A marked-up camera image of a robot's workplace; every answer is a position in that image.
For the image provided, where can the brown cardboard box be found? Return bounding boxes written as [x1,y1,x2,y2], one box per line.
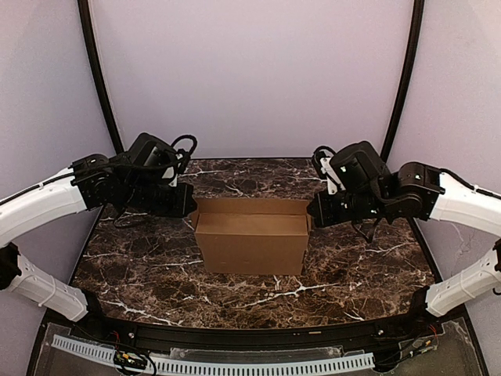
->
[192,198,311,276]

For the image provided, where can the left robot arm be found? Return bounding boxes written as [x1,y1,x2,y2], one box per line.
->
[1,132,197,322]

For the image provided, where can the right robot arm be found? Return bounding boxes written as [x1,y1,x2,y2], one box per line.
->
[307,141,500,320]

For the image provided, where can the small electronics board right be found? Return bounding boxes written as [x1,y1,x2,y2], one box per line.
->
[408,340,438,358]

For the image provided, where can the small electronics board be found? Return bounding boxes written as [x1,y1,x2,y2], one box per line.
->
[113,350,148,370]
[408,340,438,358]

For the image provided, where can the small electronics board left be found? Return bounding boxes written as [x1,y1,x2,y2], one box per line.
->
[113,350,148,370]

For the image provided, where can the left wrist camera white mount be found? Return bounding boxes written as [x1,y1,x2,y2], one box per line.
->
[162,134,198,186]

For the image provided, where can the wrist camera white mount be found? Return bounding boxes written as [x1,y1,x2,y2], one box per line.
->
[312,146,344,195]
[162,134,198,186]

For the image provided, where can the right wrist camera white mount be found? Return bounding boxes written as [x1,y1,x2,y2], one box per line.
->
[312,146,344,195]

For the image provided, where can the black front rail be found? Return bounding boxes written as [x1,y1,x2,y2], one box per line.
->
[41,305,466,353]

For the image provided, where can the white slotted cable duct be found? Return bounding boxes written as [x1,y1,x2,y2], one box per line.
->
[51,334,375,375]

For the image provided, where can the right black frame post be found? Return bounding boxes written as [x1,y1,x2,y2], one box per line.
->
[380,0,425,162]

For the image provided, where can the black frame post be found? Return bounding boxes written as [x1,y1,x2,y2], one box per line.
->
[77,0,124,154]
[380,0,425,162]

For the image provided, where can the left black frame post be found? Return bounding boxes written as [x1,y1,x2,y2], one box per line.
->
[77,0,124,154]

